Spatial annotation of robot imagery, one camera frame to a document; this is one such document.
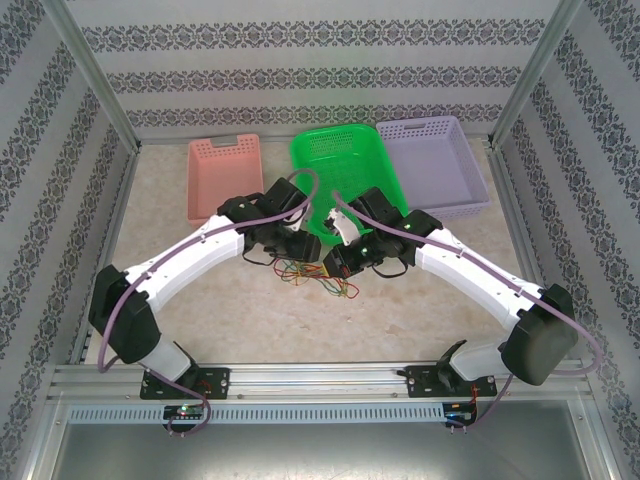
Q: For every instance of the aluminium frame post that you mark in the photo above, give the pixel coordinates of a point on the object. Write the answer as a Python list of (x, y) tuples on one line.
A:
[(94, 75), (532, 75)]

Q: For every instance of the grey sheet metal panel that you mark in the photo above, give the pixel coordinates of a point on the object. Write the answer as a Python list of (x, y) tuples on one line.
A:
[(320, 455)]

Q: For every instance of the lavender plastic basket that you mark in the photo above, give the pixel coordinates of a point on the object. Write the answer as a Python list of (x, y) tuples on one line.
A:
[(430, 170)]

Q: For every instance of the green plastic basket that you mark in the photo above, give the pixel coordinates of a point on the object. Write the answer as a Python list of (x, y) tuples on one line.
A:
[(350, 160)]

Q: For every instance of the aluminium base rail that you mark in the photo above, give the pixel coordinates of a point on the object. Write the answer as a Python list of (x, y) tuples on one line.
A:
[(320, 380)]

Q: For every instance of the pink plastic basket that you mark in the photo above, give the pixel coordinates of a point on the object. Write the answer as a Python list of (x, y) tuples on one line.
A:
[(225, 175)]

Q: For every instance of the small controller circuit board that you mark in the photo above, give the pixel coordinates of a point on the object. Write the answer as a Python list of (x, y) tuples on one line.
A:
[(185, 412), (460, 414)]

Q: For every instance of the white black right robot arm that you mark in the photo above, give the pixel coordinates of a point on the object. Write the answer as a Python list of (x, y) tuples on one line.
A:
[(475, 270)]

